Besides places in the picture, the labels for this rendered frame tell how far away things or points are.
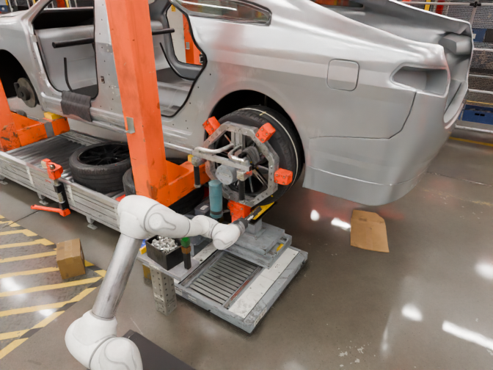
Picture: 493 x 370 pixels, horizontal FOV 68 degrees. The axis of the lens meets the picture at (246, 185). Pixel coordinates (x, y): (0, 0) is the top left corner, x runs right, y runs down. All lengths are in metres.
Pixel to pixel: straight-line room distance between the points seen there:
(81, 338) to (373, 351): 1.60
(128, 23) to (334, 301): 2.11
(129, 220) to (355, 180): 1.27
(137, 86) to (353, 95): 1.19
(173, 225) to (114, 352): 0.55
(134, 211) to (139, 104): 0.80
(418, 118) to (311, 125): 0.57
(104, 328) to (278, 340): 1.08
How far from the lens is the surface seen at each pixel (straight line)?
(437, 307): 2.87
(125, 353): 1.67
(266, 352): 2.35
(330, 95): 2.11
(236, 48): 2.35
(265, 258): 2.70
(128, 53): 2.20
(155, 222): 1.53
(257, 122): 2.27
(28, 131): 4.13
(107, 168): 3.36
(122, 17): 2.19
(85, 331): 1.80
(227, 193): 2.53
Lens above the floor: 1.88
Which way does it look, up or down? 29 degrees down
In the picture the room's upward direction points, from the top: straight up
